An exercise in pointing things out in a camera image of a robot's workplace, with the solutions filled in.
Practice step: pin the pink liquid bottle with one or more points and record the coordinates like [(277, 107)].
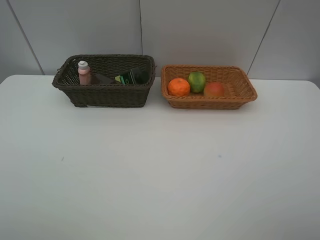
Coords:
[(84, 73)]

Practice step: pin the green mango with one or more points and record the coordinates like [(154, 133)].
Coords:
[(197, 82)]

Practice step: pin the dark brown wicker basket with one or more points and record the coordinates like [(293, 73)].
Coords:
[(106, 95)]

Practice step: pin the dark green pump bottle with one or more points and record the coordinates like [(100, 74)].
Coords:
[(134, 76)]

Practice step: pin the orange fruit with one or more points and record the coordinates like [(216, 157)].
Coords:
[(179, 87)]

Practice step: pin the red yellow peach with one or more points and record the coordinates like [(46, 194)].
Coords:
[(214, 89)]

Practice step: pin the translucent purple plastic cup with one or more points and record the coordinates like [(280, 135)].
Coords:
[(100, 79)]

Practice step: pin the orange wicker basket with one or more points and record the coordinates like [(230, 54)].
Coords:
[(238, 90)]

